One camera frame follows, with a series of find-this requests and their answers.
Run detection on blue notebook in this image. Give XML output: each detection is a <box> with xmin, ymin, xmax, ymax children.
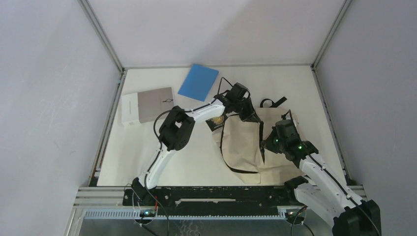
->
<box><xmin>178</xmin><ymin>64</ymin><xmax>219</xmax><ymax>102</ymax></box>

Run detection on grey and white book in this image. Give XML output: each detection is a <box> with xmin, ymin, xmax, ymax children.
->
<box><xmin>121</xmin><ymin>87</ymin><xmax>175</xmax><ymax>127</ymax></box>

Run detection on black booklet with gold emblem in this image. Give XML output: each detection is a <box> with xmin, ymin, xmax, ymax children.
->
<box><xmin>206</xmin><ymin>116</ymin><xmax>226</xmax><ymax>132</ymax></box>

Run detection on black mounting rail base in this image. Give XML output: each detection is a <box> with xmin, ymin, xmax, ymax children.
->
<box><xmin>122</xmin><ymin>186</ymin><xmax>302</xmax><ymax>217</ymax></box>

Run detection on beige canvas student bag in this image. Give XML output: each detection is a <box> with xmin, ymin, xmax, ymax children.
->
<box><xmin>212</xmin><ymin>97</ymin><xmax>304</xmax><ymax>185</ymax></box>

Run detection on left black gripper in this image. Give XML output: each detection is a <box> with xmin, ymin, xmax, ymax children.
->
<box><xmin>233</xmin><ymin>96</ymin><xmax>260</xmax><ymax>122</ymax></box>

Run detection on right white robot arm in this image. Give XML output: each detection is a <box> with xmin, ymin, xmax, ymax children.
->
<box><xmin>265</xmin><ymin>119</ymin><xmax>382</xmax><ymax>236</ymax></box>

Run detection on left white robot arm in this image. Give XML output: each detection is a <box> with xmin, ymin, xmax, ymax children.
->
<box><xmin>131</xmin><ymin>83</ymin><xmax>259</xmax><ymax>205</ymax></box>

